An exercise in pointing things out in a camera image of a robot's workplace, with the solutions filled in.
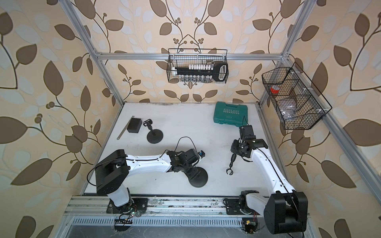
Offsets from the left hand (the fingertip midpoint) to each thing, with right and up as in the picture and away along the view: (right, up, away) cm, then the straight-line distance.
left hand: (195, 168), depth 83 cm
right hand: (+23, +11, 0) cm, 26 cm away
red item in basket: (+47, +46, +3) cm, 66 cm away
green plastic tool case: (+28, +31, +25) cm, 49 cm away
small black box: (-44, +23, +24) cm, 56 cm away
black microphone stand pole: (-27, +26, 0) cm, 38 cm away
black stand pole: (+22, +7, -2) cm, 23 cm away
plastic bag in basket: (+47, +34, -10) cm, 59 cm away
